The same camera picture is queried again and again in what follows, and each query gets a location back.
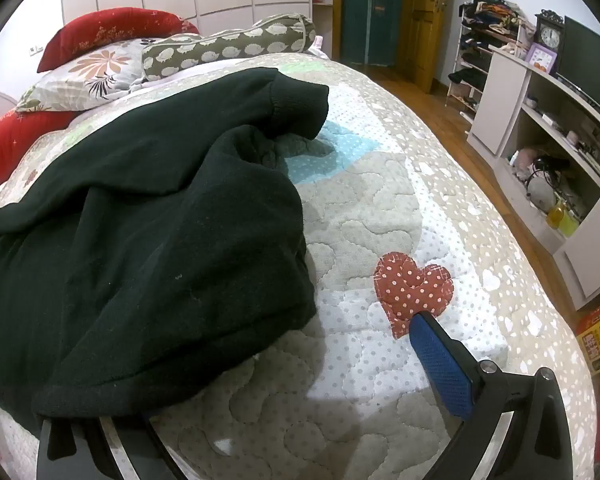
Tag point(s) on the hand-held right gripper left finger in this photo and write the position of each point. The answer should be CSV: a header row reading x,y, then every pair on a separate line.
x,y
87,455

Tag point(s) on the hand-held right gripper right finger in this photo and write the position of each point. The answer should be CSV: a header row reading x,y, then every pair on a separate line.
x,y
442,365

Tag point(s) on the black pants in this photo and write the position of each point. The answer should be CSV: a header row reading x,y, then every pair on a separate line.
x,y
155,240

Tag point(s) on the heart patterned quilt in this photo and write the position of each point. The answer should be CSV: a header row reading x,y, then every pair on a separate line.
x,y
370,200

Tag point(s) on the yellow bottle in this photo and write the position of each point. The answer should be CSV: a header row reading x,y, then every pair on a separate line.
x,y
556,216

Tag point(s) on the pink plush toy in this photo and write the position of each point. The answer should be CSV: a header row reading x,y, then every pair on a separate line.
x,y
524,160

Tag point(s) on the black headphones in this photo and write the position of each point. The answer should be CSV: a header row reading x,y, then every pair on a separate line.
x,y
547,167

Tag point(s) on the white shelf unit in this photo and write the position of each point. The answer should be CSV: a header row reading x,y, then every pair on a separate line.
x,y
502,95

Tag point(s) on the shoe rack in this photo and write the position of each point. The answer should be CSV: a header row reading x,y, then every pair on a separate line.
x,y
472,60

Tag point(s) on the red pillow with star print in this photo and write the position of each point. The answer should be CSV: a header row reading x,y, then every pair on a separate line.
x,y
15,145

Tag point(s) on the purple framed clock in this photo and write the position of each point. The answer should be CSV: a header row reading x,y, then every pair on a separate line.
x,y
542,57

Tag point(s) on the black television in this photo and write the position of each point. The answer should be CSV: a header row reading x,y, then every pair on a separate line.
x,y
585,55

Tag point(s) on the wooden door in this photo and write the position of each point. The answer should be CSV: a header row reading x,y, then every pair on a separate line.
x,y
425,20

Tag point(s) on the dark ornate mantel clock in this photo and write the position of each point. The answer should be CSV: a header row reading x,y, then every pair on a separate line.
x,y
550,35

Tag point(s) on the green door curtain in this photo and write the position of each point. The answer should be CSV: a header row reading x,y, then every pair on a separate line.
x,y
370,10

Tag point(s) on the floral grey pillow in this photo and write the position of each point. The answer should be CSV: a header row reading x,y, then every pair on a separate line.
x,y
90,72

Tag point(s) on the olive bolster with white print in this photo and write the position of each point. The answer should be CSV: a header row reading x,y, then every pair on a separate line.
x,y
230,42

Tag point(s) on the red pillow with gold print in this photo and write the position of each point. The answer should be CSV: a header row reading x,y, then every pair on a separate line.
x,y
105,30

